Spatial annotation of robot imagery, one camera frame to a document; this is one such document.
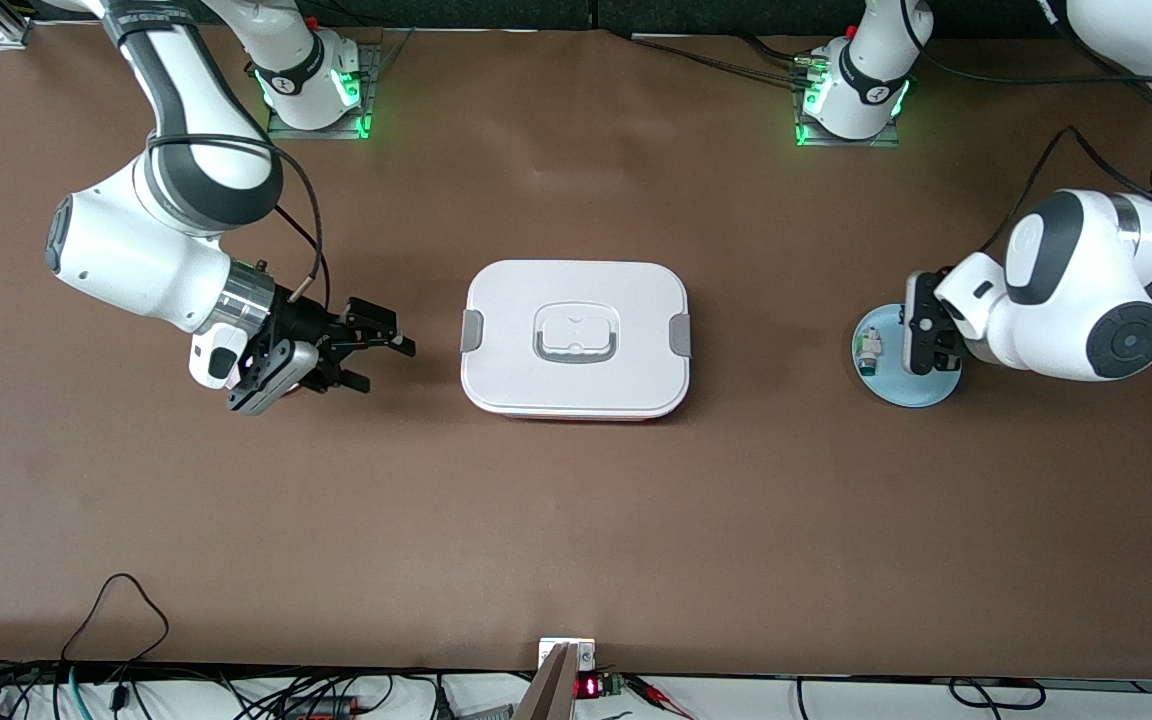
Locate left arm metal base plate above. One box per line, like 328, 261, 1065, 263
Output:
794, 95, 903, 149

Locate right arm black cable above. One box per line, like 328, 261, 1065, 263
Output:
146, 133, 327, 301

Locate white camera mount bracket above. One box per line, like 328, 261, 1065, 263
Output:
538, 637, 597, 673

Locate camera mount pole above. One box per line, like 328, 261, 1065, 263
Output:
511, 642, 579, 720

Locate light blue round plate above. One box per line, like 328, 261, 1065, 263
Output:
852, 303, 964, 409

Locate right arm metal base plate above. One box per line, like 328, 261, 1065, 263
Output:
266, 42, 384, 141

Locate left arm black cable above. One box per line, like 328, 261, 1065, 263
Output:
896, 0, 1152, 261

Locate red black test leads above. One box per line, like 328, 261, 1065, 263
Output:
626, 676, 697, 719

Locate black base power cables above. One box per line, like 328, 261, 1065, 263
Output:
626, 30, 817, 86

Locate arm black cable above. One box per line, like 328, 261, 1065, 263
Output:
146, 133, 327, 301
896, 0, 1152, 261

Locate teal cable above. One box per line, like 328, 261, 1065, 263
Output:
54, 665, 87, 720

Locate white lunch box grey handle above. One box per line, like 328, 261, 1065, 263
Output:
460, 259, 692, 421

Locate thin black looped cable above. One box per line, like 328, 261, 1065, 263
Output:
61, 572, 172, 713

